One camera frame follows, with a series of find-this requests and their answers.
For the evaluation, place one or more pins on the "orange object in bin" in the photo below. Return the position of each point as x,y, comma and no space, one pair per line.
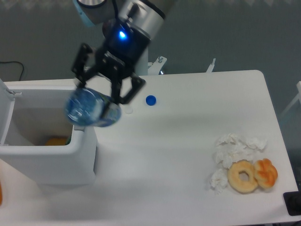
56,141

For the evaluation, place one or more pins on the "white frame at right edge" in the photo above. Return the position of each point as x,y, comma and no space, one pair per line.
292,107

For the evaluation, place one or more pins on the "white trash can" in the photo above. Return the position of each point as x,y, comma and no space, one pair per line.
32,114

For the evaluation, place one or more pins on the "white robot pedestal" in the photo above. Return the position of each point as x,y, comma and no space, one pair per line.
144,67

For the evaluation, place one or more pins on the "orange object at left edge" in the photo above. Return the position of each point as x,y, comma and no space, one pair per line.
1,195

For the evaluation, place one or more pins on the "white bottle cap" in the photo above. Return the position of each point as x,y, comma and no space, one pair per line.
128,109

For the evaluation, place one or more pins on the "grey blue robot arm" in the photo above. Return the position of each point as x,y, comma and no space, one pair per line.
136,23

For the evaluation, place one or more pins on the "large crumpled white tissue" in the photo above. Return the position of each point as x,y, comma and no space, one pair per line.
232,148

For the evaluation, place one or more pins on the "blue bottle cap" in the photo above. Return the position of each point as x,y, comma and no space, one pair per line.
150,100

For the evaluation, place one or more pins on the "blue plastic water bottle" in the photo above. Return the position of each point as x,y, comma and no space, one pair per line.
87,107

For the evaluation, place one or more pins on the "ring donut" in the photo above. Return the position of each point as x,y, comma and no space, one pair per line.
241,177

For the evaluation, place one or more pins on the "small crumpled white tissue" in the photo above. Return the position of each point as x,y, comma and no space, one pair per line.
219,181

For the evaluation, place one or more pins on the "black device at edge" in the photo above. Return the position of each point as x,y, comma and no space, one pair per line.
293,203

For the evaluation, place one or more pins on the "orange glazed twisted pastry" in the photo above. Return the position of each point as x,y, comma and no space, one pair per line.
265,173

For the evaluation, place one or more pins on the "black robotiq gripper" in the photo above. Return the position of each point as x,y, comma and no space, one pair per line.
115,60

